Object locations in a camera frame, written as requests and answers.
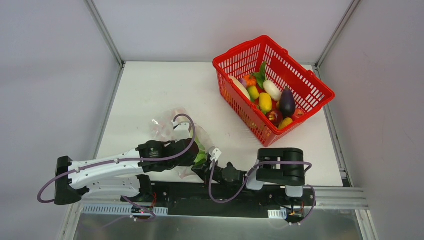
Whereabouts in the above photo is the green napa cabbage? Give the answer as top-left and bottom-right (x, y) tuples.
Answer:
(194, 137), (207, 166)

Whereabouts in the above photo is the clear pink-dotted zip bag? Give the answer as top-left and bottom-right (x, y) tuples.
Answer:
(149, 107), (214, 167)

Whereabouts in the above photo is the dark purple eggplant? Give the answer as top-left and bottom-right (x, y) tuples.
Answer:
(278, 86), (296, 118)

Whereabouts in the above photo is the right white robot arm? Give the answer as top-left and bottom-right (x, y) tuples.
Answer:
(191, 147), (312, 205)

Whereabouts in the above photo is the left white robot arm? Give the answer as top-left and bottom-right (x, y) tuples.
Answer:
(53, 138), (200, 206)

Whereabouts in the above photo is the dark red apple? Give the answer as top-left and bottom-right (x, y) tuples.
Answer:
(265, 109), (284, 127)

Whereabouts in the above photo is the yellow squash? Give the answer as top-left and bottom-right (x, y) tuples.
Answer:
(258, 92), (273, 115)

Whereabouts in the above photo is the long white radish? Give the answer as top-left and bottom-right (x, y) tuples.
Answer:
(228, 75), (251, 102)

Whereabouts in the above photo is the yellow mango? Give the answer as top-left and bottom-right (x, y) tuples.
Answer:
(278, 117), (294, 130)

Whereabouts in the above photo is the orange pumpkin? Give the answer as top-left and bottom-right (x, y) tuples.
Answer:
(243, 74), (257, 88)

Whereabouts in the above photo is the small white radish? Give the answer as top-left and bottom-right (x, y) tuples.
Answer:
(263, 80), (282, 102)

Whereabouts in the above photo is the red tomato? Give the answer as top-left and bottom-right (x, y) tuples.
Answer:
(291, 108), (305, 121)

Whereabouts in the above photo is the red plastic basket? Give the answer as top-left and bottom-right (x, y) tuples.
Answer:
(212, 35), (336, 147)

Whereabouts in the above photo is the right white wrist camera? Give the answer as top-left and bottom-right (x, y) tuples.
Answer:
(208, 146), (222, 162)

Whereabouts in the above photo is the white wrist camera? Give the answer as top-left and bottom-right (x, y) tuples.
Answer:
(172, 121), (192, 141)
(208, 146), (222, 162)

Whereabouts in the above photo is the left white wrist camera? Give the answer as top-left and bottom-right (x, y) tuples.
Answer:
(172, 121), (192, 141)

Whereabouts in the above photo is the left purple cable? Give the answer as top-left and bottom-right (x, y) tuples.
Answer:
(37, 113), (197, 204)

